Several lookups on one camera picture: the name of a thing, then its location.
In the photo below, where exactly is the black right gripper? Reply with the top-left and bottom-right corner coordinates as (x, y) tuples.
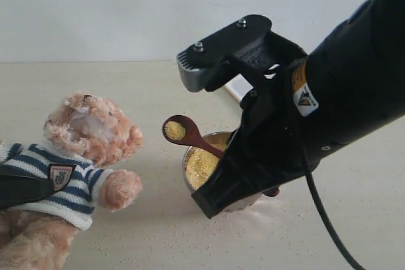
(192, 32), (320, 218)

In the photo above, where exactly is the pink teddy bear striped sweater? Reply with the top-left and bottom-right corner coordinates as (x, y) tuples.
(0, 91), (144, 270)

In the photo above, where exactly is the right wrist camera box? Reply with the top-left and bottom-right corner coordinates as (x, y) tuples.
(177, 15), (275, 92)

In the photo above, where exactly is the steel bowl of millet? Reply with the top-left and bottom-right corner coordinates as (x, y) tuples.
(181, 132), (257, 212)

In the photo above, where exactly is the dark red wooden spoon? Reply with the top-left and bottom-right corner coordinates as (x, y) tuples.
(162, 114), (280, 197)

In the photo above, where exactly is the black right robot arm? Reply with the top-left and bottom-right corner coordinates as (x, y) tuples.
(192, 0), (404, 218)

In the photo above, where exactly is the white rectangular plastic tray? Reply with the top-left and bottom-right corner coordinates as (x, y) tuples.
(225, 75), (252, 102)

